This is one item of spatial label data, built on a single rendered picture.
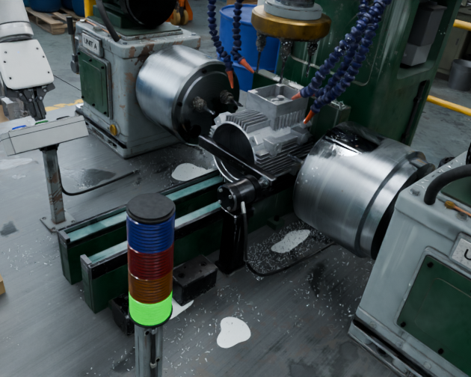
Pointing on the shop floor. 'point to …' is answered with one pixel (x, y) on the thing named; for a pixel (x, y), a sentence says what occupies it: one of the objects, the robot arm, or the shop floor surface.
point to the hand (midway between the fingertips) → (37, 111)
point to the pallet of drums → (38, 17)
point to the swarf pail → (463, 74)
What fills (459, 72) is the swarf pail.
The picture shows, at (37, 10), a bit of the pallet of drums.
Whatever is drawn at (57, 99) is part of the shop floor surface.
